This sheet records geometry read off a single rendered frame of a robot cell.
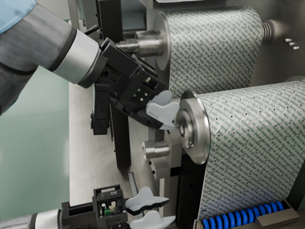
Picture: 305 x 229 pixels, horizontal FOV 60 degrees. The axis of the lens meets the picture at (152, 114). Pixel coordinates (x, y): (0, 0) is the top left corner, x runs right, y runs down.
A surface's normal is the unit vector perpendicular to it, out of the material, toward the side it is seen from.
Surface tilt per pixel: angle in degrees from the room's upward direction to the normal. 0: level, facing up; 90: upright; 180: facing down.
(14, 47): 96
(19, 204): 0
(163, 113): 90
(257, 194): 90
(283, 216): 0
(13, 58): 101
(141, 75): 90
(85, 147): 0
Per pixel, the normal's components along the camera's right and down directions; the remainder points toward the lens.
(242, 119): 0.20, -0.09
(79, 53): 0.52, 0.14
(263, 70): -0.97, 0.14
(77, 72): 0.14, 0.68
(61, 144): 0.00, -0.82
